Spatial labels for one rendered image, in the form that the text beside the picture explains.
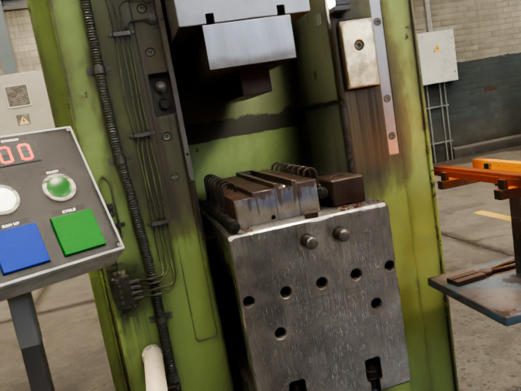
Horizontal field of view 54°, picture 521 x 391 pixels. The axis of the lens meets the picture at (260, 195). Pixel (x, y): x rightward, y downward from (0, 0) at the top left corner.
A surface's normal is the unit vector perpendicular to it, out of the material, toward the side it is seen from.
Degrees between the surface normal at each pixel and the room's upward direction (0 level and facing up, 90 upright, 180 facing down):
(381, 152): 90
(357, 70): 90
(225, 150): 90
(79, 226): 60
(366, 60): 90
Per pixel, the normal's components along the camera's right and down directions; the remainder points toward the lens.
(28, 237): 0.46, -0.48
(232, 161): 0.25, 0.11
